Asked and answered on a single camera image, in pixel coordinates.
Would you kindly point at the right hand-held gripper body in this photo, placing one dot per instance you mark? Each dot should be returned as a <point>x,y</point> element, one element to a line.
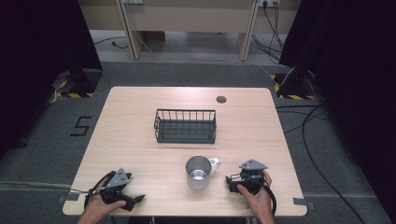
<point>252,174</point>

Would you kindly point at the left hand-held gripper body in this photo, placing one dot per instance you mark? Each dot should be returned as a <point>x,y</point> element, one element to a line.
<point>118,179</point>

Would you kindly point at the silver metal cup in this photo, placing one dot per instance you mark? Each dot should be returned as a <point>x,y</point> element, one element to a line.
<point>199,174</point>

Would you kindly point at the person's right hand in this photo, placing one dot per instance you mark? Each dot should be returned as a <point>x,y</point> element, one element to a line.
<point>260,202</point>

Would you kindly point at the person's left hand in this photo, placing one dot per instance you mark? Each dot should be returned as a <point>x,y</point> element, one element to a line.
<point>97,205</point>

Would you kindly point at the grey tape piece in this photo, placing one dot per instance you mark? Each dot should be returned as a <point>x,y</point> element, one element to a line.
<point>69,198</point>
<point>303,202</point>

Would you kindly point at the black stand base striped tape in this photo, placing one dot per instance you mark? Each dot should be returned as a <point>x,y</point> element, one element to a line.
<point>79,84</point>
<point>292,88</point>

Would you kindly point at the black curtain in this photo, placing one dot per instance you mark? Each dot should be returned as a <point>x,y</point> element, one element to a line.
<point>351,77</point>
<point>37,62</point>

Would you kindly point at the beige wooden desk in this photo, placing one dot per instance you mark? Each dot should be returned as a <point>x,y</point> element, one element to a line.
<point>190,15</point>

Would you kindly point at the white wall socket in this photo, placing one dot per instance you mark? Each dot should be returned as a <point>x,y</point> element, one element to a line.
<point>269,2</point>

